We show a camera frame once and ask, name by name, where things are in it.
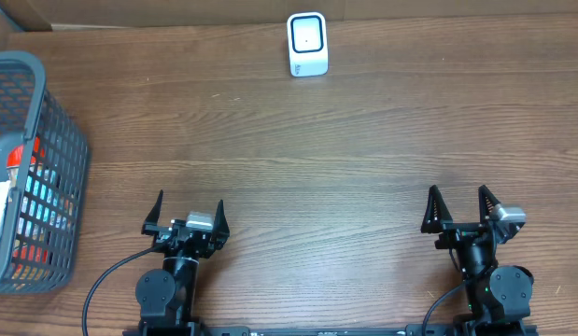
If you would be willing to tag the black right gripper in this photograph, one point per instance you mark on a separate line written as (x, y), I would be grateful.
(436, 219)

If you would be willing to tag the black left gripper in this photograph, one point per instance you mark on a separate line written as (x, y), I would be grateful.
(168, 234)

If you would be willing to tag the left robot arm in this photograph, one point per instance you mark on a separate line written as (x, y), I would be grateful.
(166, 295)

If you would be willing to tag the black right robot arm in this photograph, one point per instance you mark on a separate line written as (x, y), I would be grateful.
(498, 296)

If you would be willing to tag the white barcode scanner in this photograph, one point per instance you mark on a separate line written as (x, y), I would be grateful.
(307, 44)

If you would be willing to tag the dark grey plastic basket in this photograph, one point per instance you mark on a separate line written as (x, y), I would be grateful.
(45, 157)

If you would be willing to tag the brown cardboard backboard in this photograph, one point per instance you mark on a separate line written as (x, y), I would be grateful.
(38, 15)

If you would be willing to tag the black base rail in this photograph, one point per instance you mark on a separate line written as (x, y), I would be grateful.
(409, 330)

